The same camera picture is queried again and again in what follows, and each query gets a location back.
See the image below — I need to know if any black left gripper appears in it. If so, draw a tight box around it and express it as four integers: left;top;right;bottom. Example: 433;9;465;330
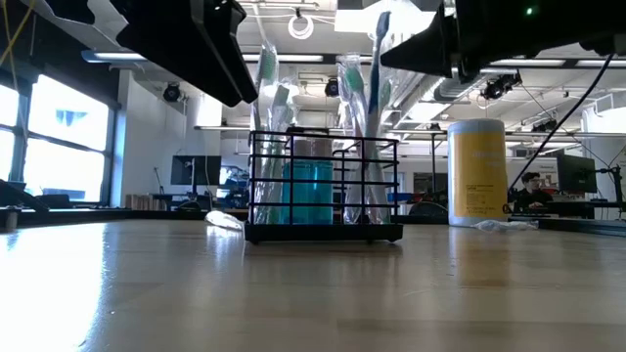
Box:
46;0;245;108

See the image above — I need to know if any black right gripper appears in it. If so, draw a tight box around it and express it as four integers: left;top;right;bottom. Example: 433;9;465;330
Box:
380;0;513;83

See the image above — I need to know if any blue-green toothbrush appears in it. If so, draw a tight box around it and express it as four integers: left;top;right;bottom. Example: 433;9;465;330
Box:
364;10;395;225

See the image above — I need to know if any teal mouthwash bottle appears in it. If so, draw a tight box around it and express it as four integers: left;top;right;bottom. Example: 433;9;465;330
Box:
312;138;336;226
281;138;314;226

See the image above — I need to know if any light blue toothbrush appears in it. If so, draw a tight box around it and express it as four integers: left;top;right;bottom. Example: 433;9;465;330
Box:
470;219;540;233

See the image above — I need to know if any long ceiling light bar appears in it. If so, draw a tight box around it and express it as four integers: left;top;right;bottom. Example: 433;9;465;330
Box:
483;57;626;69
80;48;327;65

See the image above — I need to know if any bright ceiling light panel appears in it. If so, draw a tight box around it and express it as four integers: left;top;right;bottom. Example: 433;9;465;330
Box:
335;7;444;36

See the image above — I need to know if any black vertical pole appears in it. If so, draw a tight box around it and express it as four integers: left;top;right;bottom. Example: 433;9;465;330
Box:
429;134;437;206

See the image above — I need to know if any yellow wipes canister white lid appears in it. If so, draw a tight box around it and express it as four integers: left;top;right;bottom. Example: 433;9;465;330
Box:
447;118;510;229

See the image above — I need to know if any black computer monitor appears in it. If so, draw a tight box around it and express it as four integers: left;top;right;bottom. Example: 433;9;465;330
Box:
169;154;223;187
556;154;599;195

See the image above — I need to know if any large bright window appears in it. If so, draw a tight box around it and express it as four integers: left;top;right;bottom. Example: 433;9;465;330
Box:
0;72;116;206

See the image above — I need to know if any black office chair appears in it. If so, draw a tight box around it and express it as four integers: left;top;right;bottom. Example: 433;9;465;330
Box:
408;199;449;219

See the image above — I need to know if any blue workshop machine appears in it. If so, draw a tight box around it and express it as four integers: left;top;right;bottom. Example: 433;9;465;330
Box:
222;165;250;209

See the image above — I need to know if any wooden block stack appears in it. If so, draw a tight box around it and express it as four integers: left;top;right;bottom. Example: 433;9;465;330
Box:
124;194;165;211

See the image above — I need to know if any person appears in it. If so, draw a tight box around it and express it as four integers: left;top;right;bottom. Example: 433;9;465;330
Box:
508;170;557;212

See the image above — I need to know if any black office desk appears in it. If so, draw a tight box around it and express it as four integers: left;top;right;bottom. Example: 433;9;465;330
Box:
508;199;626;219

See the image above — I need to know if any silver ventilation duct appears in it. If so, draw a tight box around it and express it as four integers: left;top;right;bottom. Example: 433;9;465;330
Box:
432;72;490;105

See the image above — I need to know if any white coiled cable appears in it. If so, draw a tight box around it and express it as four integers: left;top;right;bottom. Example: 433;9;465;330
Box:
287;13;315;41

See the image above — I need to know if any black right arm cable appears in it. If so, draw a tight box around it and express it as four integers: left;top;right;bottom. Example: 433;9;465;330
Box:
506;52;616;212

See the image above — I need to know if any yellow hanging cable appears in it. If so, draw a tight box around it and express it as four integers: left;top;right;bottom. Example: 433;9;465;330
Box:
0;0;36;67

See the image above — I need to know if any black aluminium table frame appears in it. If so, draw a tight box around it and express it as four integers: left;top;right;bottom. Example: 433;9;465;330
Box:
0;204;626;240

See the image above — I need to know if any black wire caddy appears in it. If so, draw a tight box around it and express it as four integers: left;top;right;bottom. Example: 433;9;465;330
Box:
243;127;405;244

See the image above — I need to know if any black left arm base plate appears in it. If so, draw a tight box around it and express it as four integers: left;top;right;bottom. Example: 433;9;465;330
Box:
0;178;50;231

